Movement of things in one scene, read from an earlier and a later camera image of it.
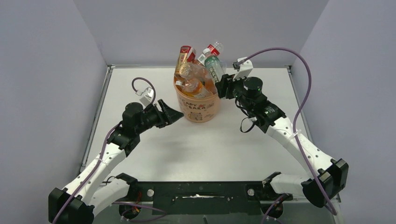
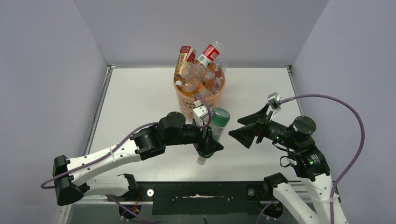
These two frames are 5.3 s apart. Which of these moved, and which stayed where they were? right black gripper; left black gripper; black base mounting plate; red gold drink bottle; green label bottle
Moved: right black gripper; left black gripper; green label bottle
Stayed: black base mounting plate; red gold drink bottle
